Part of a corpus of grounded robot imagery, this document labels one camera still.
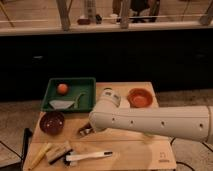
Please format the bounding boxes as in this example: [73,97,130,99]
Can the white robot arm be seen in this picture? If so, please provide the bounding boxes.
[89,89,213,144]

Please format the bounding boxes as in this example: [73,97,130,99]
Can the orange bowl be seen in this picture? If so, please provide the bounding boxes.
[127,88,153,108]

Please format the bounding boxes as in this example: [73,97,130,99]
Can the purple bowl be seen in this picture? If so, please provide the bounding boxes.
[39,111,65,135]

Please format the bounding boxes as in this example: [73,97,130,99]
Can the green plastic tray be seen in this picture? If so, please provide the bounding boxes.
[41,77,96,113]

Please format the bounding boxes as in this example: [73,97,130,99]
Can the orange ball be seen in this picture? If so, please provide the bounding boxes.
[57,84,69,95]

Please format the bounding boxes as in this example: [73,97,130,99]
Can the brown grape bunch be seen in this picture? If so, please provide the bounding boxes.
[78,123,94,136]

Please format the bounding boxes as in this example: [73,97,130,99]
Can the white plastic wrapper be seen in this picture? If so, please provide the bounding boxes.
[49,100,74,109]

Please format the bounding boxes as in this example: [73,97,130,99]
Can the white dish brush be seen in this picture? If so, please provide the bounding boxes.
[64,151,113,165]

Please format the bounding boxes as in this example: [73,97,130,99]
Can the wooden scrub brush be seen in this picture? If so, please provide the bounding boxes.
[46,141,71,165]

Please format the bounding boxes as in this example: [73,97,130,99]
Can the black chair frame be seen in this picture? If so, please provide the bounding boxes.
[0,128,33,171]

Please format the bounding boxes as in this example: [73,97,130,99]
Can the black cable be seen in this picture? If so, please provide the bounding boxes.
[169,137,213,171]

